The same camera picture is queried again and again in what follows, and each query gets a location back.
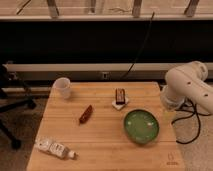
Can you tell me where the green ceramic bowl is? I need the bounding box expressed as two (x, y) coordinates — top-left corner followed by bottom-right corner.
(123, 109), (160, 145)

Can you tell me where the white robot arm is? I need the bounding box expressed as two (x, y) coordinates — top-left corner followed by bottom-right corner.
(160, 61), (213, 114)

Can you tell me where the brown chocolate bar block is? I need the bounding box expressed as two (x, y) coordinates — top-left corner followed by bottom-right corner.
(116, 88), (125, 104)

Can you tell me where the white square coaster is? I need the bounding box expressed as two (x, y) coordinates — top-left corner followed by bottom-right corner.
(111, 96), (130, 111)

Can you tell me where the red-brown sausage toy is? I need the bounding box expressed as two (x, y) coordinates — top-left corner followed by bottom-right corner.
(79, 105), (93, 124)

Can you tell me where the translucent plastic cup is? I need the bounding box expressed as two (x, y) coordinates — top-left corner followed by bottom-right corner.
(53, 77), (71, 99)

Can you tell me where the white plastic bottle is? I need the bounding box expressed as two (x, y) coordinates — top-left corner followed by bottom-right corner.
(35, 138), (76, 159)

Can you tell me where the black office chair base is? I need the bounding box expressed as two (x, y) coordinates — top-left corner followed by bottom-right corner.
(0, 64), (38, 150)

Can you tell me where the wall power outlet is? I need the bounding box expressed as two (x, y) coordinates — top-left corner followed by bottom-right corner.
(102, 72), (109, 80)

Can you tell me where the black hanging cable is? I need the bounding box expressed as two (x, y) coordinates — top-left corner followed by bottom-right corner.
(119, 11), (156, 81)

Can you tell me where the black floor cable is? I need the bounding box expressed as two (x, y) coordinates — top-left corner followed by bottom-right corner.
(171, 99), (213, 145)

